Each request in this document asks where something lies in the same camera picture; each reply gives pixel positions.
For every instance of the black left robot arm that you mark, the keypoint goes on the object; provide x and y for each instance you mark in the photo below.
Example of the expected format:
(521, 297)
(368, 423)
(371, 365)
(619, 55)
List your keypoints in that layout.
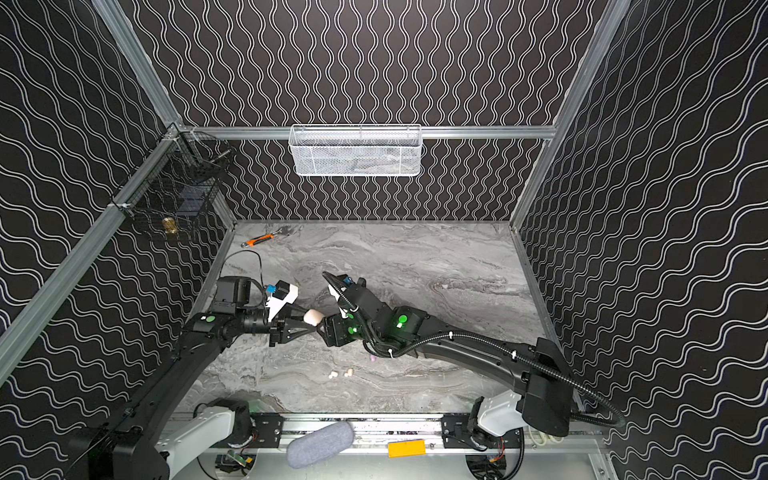
(131, 444)

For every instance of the grey fabric pouch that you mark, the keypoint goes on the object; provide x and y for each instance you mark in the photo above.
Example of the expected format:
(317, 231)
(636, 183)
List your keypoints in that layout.
(320, 445)

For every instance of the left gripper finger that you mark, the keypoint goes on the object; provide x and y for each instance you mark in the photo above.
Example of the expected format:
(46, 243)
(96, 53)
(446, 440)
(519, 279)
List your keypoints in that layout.
(288, 335)
(293, 316)

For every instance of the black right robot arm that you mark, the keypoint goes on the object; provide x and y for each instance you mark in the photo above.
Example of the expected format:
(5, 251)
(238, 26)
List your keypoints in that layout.
(541, 391)

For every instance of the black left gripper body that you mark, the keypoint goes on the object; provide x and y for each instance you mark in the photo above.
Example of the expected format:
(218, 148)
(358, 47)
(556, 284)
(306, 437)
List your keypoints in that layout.
(275, 329)

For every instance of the brass fitting in basket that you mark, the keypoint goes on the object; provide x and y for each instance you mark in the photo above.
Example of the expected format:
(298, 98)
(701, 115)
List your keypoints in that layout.
(169, 225)

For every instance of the yellow block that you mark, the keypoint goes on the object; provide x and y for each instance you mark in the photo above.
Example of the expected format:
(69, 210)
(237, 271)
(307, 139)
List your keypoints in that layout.
(405, 449)

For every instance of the white mesh wall basket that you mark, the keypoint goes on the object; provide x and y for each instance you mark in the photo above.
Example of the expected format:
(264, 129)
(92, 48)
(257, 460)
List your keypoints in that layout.
(356, 150)

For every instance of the orange handled adjustable wrench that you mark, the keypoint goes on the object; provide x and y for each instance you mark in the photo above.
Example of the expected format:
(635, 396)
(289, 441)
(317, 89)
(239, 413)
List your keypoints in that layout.
(281, 231)

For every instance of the black wire wall basket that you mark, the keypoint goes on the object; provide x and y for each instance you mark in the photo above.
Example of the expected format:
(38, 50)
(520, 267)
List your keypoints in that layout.
(183, 185)

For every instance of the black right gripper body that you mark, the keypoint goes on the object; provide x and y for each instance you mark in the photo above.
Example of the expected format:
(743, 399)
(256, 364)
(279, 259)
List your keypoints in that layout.
(336, 330)

